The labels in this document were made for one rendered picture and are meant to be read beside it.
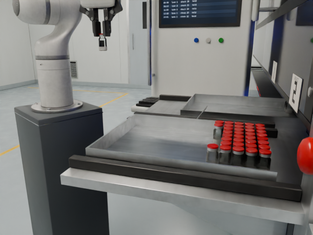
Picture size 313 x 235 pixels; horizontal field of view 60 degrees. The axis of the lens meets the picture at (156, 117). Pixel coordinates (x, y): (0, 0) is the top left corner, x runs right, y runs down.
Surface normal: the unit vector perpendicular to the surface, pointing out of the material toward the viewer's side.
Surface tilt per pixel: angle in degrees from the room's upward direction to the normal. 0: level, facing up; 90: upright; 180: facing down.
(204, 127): 90
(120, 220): 0
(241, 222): 90
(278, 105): 90
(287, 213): 90
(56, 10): 104
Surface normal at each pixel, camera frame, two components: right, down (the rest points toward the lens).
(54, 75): 0.33, 0.26
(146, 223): 0.00, -0.96
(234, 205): -0.29, 0.26
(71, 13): 0.59, 0.30
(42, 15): 0.56, 0.69
